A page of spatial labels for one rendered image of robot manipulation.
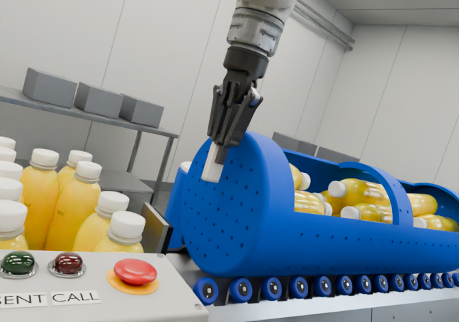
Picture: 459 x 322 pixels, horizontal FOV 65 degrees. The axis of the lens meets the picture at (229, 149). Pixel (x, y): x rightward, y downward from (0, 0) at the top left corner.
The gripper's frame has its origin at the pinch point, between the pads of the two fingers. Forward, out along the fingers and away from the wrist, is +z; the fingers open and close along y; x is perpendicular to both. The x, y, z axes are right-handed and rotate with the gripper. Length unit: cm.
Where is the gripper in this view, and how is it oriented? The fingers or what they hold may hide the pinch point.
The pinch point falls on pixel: (215, 162)
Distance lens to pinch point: 64.4
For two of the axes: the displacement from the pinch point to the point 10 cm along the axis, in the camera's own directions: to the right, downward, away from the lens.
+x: 8.0, 1.9, 5.7
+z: -2.9, 9.5, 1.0
